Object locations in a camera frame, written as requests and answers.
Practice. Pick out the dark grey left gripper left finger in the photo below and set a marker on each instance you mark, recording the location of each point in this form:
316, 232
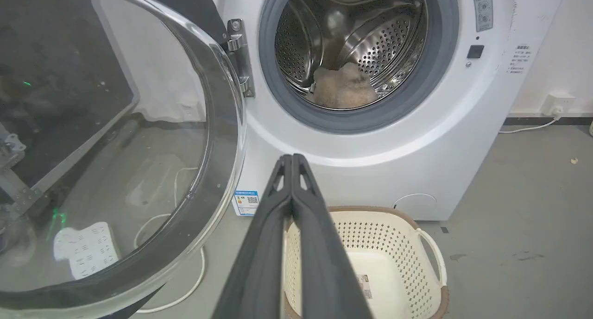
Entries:
259, 263

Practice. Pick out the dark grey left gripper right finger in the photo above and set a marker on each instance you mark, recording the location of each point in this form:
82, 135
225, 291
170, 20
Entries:
324, 263

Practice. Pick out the white front-load washing machine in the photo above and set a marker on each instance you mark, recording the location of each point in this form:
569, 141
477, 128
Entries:
417, 143

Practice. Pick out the round glass washer door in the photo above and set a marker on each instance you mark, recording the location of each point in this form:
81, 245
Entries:
111, 143

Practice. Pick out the metal door hinge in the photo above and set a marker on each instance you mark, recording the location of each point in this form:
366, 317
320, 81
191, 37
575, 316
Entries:
240, 55

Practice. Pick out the cream perforated laundry basket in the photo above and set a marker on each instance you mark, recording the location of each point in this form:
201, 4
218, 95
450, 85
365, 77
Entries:
394, 263

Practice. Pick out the white power strip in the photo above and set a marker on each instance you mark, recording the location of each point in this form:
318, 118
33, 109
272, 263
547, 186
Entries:
85, 250

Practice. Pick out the beige towel in drum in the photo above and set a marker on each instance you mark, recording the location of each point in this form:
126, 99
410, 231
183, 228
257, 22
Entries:
343, 87

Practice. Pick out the white wall power socket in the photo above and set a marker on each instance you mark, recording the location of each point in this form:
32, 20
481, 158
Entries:
557, 103

